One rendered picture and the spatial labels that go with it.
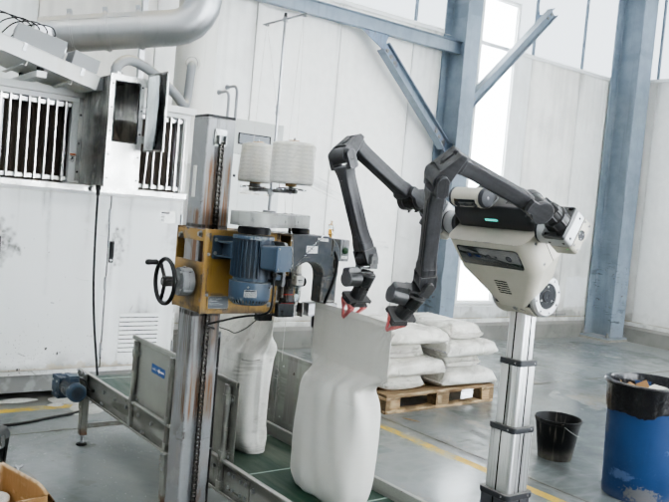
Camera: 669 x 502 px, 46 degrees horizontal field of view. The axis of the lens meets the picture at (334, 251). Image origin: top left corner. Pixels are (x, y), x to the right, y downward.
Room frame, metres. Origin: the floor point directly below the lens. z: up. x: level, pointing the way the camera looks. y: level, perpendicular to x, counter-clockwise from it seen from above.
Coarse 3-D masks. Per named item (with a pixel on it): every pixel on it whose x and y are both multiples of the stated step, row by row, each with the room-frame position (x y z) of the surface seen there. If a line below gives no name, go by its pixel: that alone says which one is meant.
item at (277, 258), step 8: (264, 248) 2.74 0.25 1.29; (272, 248) 2.72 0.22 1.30; (280, 248) 2.71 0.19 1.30; (288, 248) 2.77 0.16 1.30; (264, 256) 2.74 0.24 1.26; (272, 256) 2.72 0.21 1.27; (280, 256) 2.72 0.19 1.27; (288, 256) 2.77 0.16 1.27; (264, 264) 2.73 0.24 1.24; (272, 264) 2.72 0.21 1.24; (280, 264) 2.73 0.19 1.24; (288, 264) 2.78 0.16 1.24; (272, 272) 2.76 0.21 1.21
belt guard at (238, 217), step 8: (232, 216) 2.77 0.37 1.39; (240, 216) 2.74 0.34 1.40; (248, 216) 2.73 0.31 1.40; (256, 216) 2.73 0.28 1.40; (264, 216) 2.74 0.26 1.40; (272, 216) 2.76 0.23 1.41; (280, 216) 2.81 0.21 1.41; (288, 216) 2.90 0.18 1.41; (296, 216) 2.99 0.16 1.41; (304, 216) 3.09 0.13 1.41; (240, 224) 2.74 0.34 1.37; (248, 224) 2.73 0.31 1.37; (256, 224) 2.73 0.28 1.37; (264, 224) 2.74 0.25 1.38; (272, 224) 2.76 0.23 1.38; (280, 224) 2.81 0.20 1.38; (288, 224) 2.90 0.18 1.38; (296, 224) 3.00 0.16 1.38; (304, 224) 3.10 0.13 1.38
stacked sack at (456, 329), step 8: (416, 320) 6.46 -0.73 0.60; (424, 320) 6.43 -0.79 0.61; (432, 320) 6.37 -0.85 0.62; (440, 320) 6.37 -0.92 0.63; (448, 320) 6.38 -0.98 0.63; (456, 320) 6.51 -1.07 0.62; (440, 328) 6.22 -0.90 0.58; (448, 328) 6.19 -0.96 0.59; (456, 328) 6.22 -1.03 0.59; (464, 328) 6.28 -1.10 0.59; (472, 328) 6.34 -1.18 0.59; (456, 336) 6.19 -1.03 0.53; (464, 336) 6.25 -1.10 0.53; (472, 336) 6.31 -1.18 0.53
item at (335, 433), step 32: (320, 320) 3.05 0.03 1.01; (352, 320) 2.84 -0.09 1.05; (320, 352) 3.03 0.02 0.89; (352, 352) 2.82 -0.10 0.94; (384, 352) 2.68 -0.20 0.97; (320, 384) 2.87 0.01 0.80; (352, 384) 2.76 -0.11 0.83; (320, 416) 2.83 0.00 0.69; (352, 416) 2.72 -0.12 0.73; (320, 448) 2.81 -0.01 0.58; (352, 448) 2.71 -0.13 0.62; (320, 480) 2.80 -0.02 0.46; (352, 480) 2.72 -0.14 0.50
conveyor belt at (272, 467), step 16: (112, 384) 4.26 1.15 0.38; (128, 384) 4.29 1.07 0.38; (272, 448) 3.38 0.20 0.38; (288, 448) 3.40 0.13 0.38; (240, 464) 3.14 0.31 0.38; (256, 464) 3.16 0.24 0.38; (272, 464) 3.17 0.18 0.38; (288, 464) 3.19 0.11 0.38; (272, 480) 2.99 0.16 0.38; (288, 480) 3.00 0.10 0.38; (288, 496) 2.84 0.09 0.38; (304, 496) 2.85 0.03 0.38; (384, 496) 2.92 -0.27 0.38
